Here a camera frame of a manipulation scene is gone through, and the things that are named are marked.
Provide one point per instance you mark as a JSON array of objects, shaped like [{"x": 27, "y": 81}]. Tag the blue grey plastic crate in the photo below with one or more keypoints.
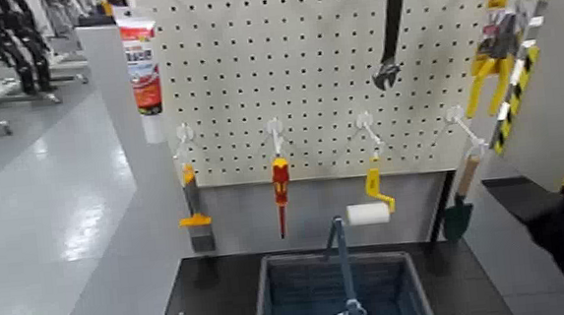
[{"x": 305, "y": 291}]

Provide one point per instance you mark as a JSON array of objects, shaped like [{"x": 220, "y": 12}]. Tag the white pegboard hook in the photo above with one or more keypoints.
[
  {"x": 185, "y": 134},
  {"x": 457, "y": 114},
  {"x": 275, "y": 128},
  {"x": 366, "y": 122}
]

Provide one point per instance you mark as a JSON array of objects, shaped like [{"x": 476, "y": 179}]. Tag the yellow pliers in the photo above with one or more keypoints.
[{"x": 497, "y": 44}]

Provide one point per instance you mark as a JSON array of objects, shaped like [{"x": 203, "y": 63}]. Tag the red yellow screwdriver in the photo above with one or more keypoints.
[{"x": 280, "y": 179}]

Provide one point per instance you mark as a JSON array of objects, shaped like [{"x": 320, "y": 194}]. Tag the red white sealant tube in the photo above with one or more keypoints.
[{"x": 142, "y": 63}]

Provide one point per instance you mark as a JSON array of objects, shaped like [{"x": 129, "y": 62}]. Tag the black humanoid robot on stand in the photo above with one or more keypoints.
[{"x": 16, "y": 44}]

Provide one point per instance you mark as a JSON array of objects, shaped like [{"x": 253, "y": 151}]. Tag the beige perforated pegboard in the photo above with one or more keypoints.
[{"x": 302, "y": 47}]

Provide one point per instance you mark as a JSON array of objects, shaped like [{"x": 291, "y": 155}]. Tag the black adjustable wrench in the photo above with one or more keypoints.
[{"x": 393, "y": 18}]

